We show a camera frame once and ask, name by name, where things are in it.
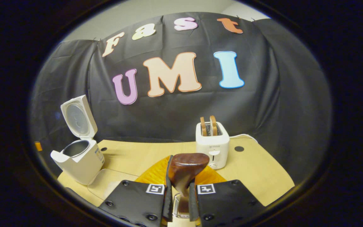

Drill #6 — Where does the white rice cooker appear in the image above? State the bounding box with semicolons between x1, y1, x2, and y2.
50;95;105;185

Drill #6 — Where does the black backdrop cloth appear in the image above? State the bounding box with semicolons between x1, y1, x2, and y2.
29;12;331;186

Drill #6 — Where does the white toaster cable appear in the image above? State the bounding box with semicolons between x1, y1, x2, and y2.
229;134;258;144

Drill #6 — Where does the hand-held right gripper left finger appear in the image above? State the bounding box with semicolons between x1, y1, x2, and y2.
99;154;173;227

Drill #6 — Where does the clear chopstick holder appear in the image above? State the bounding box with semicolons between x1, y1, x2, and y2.
173;193;191;219

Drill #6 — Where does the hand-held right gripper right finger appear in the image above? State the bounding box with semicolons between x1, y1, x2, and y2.
189;166;265;227

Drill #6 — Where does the dark wooden spoon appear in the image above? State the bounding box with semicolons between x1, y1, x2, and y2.
168;153;210;218

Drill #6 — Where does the white toaster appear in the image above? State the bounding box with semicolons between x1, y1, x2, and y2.
196;122;230;170

